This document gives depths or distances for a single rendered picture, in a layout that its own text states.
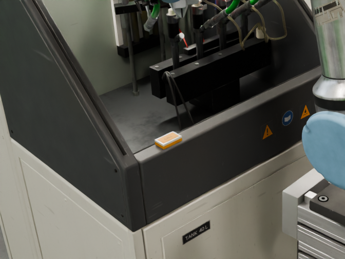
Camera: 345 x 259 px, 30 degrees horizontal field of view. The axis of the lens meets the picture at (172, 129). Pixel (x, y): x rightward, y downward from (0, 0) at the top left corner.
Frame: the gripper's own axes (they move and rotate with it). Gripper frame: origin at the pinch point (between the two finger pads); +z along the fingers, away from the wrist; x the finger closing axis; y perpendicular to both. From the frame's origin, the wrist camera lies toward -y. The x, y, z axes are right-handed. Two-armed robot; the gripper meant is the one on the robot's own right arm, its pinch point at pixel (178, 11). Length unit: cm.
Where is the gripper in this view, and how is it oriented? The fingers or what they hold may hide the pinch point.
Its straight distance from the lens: 155.5
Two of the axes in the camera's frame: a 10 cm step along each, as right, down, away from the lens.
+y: 6.3, 3.4, -7.0
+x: 7.7, -3.6, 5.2
